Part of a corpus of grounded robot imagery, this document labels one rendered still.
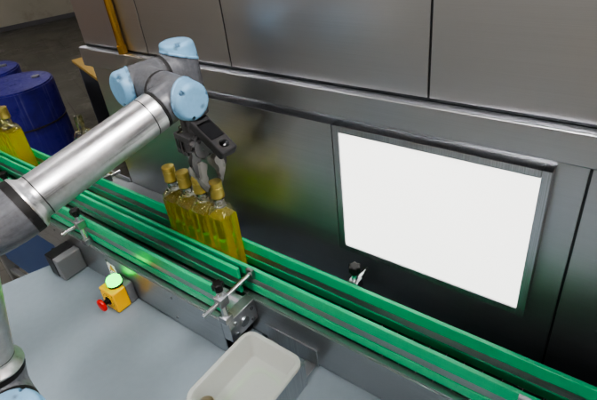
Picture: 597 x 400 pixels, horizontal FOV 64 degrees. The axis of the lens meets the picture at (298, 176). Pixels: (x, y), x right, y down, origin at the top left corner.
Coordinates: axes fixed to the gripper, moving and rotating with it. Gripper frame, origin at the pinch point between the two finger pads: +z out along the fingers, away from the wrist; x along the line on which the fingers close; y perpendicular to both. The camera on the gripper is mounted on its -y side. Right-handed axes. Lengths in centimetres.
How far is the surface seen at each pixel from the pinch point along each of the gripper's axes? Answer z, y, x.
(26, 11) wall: 88, 900, -249
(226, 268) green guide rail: 20.1, -5.6, 5.9
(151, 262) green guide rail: 22.7, 15.6, 15.5
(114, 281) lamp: 30.4, 27.0, 23.2
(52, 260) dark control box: 32, 55, 30
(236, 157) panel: -0.5, 4.8, -11.3
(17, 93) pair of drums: 37, 254, -27
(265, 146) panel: -6.6, -6.2, -12.6
